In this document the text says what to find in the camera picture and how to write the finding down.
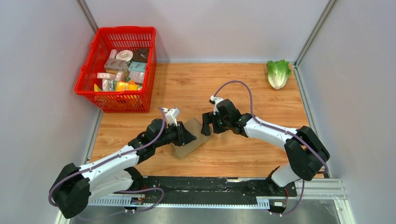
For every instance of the orange yellow snack packet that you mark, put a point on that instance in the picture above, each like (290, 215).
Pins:
(127, 86)

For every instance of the green lettuce head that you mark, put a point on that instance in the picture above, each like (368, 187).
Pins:
(278, 73)

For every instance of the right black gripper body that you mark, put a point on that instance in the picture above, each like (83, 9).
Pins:
(220, 125)

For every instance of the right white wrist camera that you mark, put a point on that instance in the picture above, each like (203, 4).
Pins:
(214, 101)

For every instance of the pink white small box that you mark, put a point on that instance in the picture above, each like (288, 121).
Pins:
(102, 75)

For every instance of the pink grey carton box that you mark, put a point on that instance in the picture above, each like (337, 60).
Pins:
(113, 64)

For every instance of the teal small box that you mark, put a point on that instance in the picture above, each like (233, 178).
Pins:
(137, 66)

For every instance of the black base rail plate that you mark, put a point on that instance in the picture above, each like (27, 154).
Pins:
(208, 190)

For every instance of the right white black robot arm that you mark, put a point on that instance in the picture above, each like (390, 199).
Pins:
(305, 152)

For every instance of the brown cardboard paper box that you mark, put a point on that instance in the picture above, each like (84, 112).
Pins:
(193, 126)

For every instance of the dark brown round item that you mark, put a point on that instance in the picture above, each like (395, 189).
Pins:
(141, 55)

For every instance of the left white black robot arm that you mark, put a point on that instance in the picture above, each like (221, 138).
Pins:
(76, 186)

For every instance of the red plastic shopping basket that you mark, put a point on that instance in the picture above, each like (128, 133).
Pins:
(119, 72)

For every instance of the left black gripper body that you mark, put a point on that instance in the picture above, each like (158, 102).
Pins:
(174, 135)

